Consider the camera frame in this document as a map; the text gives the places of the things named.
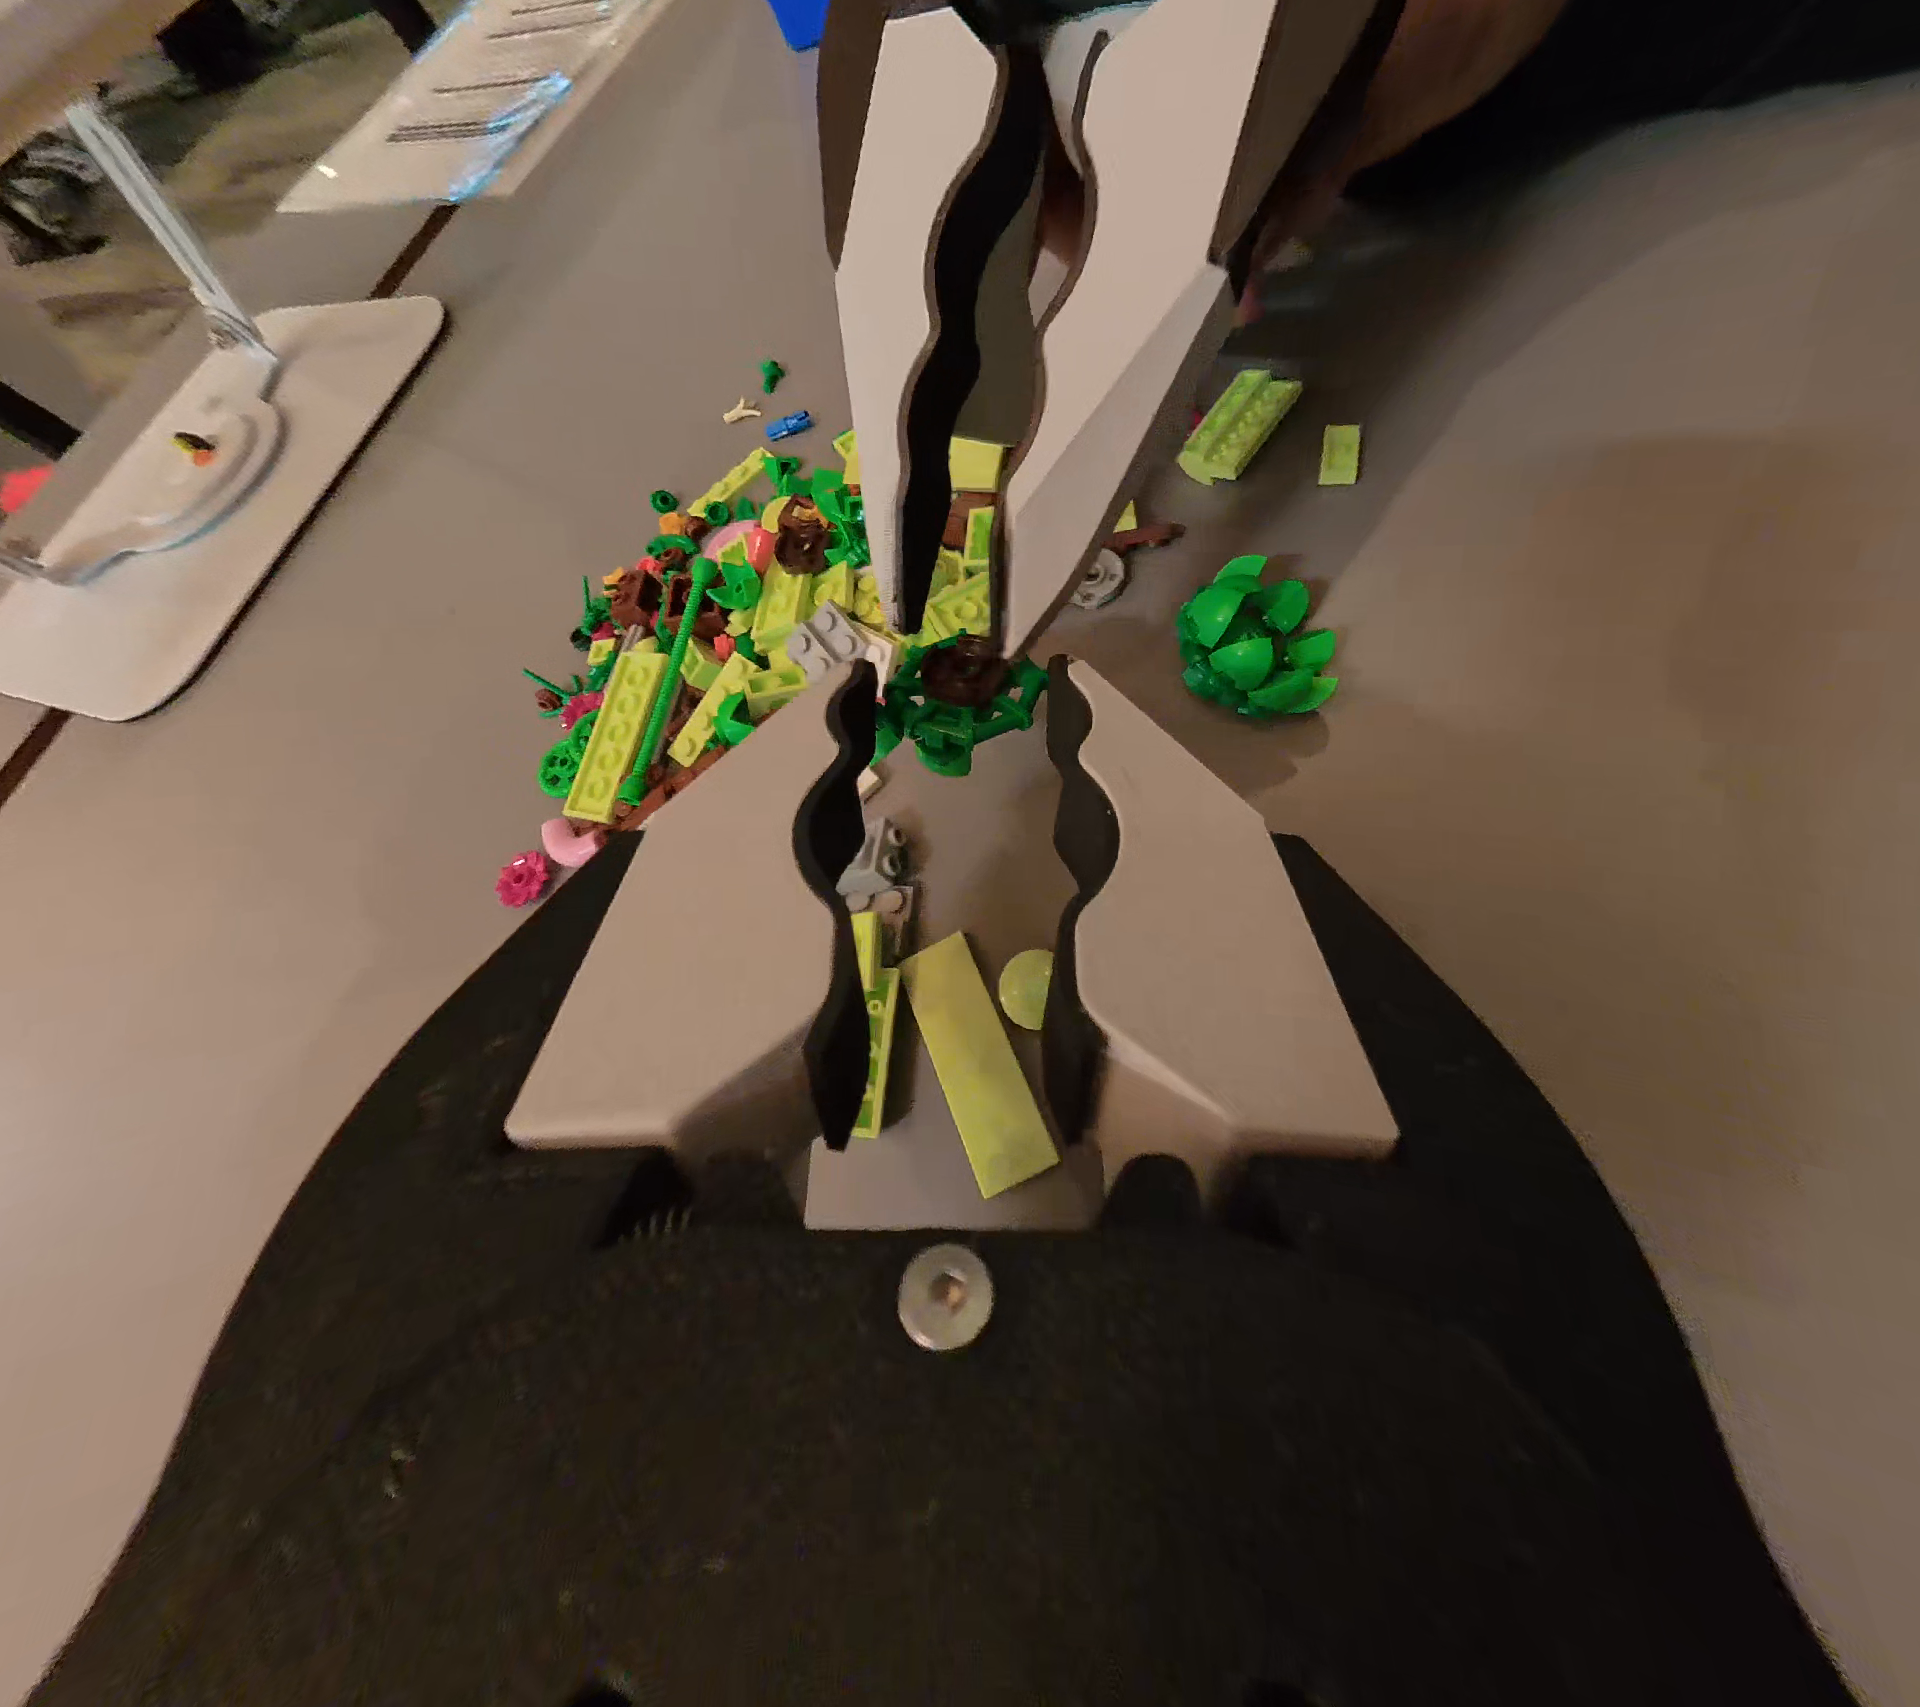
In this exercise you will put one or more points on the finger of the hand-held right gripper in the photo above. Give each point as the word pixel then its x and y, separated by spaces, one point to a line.
pixel 895 237
pixel 1154 237

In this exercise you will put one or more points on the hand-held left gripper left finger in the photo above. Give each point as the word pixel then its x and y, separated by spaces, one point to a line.
pixel 675 987

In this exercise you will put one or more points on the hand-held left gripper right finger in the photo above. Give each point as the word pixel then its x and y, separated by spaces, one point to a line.
pixel 1229 987

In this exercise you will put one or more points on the green toy stem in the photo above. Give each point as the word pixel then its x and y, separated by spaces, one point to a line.
pixel 668 672

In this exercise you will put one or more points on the green leaf cluster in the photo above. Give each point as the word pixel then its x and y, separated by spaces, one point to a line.
pixel 1252 641

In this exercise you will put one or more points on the pile of small toy bricks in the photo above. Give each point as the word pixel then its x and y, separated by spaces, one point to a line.
pixel 720 628

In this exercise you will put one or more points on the green leafy brick plant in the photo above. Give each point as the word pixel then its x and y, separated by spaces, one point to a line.
pixel 939 731

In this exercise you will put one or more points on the brown round toy brick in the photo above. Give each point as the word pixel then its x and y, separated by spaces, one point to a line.
pixel 959 672

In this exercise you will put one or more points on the pink curved toy tube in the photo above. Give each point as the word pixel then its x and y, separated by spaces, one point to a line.
pixel 573 841

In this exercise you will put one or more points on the magenta flower toy piece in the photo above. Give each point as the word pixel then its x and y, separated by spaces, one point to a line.
pixel 519 878

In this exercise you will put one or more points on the lime ridged toy brick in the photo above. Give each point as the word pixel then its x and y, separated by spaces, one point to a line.
pixel 1238 424

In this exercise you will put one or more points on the green toy wheel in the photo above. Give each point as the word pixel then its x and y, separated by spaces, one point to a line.
pixel 559 770

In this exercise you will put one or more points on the long wide lime plate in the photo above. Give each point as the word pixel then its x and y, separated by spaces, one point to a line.
pixel 620 736

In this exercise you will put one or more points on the small lime toy plate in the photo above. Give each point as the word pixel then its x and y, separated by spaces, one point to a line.
pixel 1338 455

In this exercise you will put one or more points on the narrow lime toy plate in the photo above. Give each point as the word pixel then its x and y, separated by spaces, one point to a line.
pixel 730 481

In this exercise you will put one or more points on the pink arch toy piece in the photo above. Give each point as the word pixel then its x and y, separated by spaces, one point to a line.
pixel 730 544

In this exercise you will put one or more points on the laminated paper sheet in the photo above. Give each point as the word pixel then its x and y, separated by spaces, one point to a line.
pixel 512 58

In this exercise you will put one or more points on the white desk lamp stand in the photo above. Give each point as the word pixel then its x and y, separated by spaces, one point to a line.
pixel 301 461

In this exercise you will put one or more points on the small orange green toy piece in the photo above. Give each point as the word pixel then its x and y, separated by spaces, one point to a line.
pixel 193 444

